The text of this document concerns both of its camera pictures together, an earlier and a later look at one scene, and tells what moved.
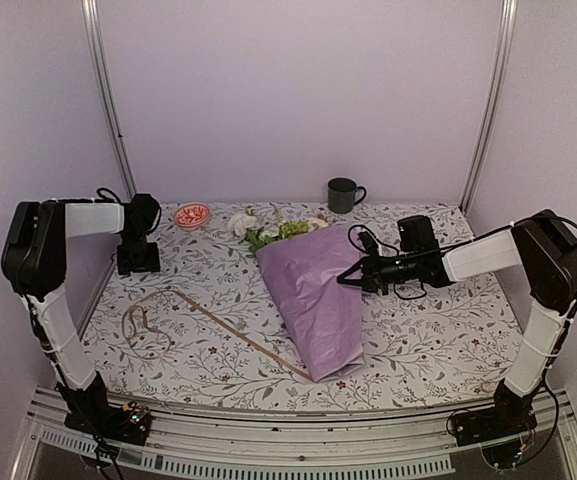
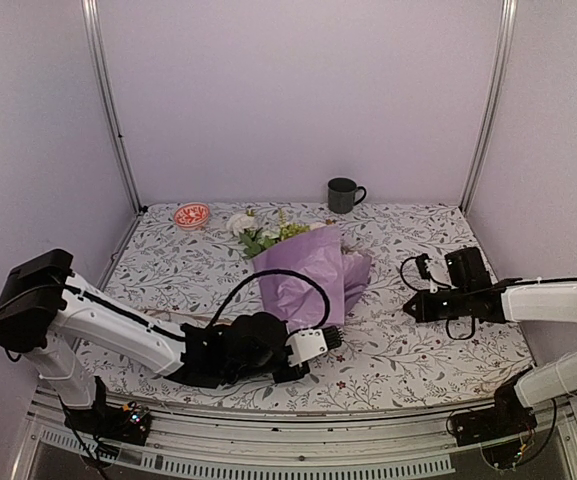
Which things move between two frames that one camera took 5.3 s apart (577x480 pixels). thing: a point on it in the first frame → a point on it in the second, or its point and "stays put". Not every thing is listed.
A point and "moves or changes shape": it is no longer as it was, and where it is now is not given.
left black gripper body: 139,256 → 247,373
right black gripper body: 379,276 → 458,306
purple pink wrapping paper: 320,313 moves or changes shape
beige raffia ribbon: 140,353 moves or changes shape
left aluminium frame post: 103,81 stays put
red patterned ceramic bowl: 191,216 stays put
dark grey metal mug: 341,195 stays put
